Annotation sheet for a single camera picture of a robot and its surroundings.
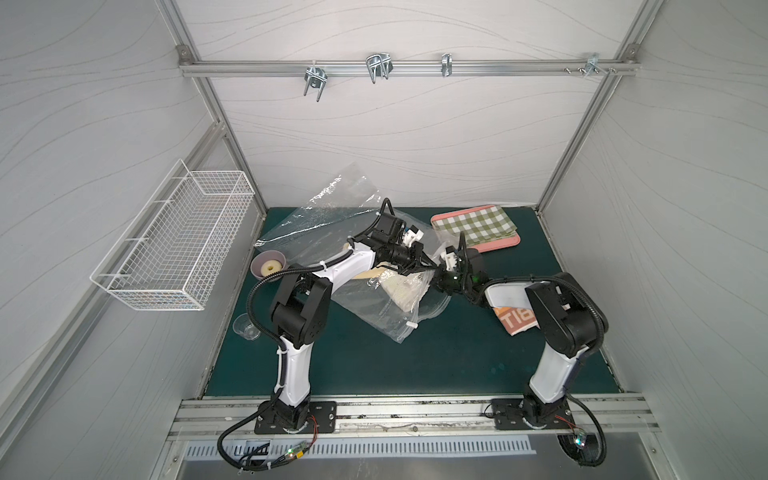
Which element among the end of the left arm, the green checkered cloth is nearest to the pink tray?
the green checkered cloth

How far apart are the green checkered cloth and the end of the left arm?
0.34 m

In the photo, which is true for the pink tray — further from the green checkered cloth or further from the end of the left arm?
the end of the left arm

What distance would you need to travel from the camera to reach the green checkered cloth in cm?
113

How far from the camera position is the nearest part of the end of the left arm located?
742 mm
